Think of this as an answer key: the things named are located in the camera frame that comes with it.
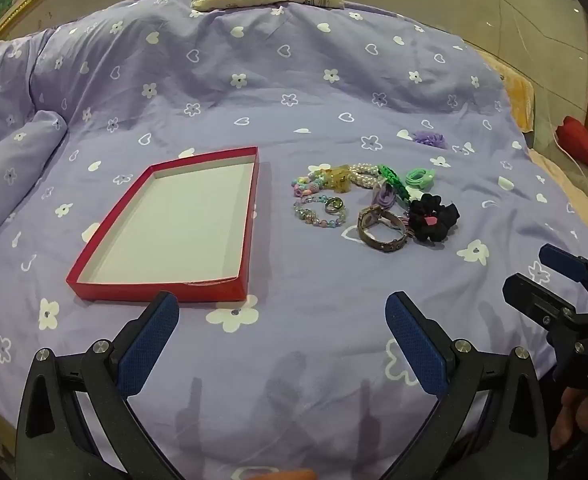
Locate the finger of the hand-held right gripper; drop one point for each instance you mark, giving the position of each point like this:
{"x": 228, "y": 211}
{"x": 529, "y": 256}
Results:
{"x": 534, "y": 297}
{"x": 564, "y": 262}

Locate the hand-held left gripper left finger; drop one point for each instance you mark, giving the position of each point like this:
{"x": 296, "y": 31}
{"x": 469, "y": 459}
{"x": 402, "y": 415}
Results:
{"x": 146, "y": 345}

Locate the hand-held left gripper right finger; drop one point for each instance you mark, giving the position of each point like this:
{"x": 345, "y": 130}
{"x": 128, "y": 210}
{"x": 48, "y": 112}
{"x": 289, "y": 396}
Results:
{"x": 416, "y": 345}

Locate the red cardboard box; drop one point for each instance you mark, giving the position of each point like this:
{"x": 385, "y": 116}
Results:
{"x": 173, "y": 230}

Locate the silver wrist watch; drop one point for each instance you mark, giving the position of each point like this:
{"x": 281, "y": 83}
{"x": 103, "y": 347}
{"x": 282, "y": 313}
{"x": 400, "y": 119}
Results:
{"x": 381, "y": 227}

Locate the yellow hair claw clip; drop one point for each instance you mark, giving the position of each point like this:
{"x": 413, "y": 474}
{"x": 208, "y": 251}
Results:
{"x": 340, "y": 178}

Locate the person's right hand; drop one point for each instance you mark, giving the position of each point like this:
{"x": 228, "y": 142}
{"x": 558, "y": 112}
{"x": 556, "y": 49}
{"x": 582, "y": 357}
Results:
{"x": 571, "y": 412}

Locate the black scrunchie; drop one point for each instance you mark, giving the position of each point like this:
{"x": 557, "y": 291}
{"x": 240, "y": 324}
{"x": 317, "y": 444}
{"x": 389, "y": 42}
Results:
{"x": 431, "y": 220}

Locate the orange blanket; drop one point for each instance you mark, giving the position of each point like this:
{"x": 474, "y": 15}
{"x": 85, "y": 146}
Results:
{"x": 519, "y": 95}

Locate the purple flower scrunchie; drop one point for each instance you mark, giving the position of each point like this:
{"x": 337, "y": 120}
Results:
{"x": 430, "y": 139}

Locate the purple flower print duvet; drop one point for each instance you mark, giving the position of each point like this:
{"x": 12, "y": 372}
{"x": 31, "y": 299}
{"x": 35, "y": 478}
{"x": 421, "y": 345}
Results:
{"x": 294, "y": 85}

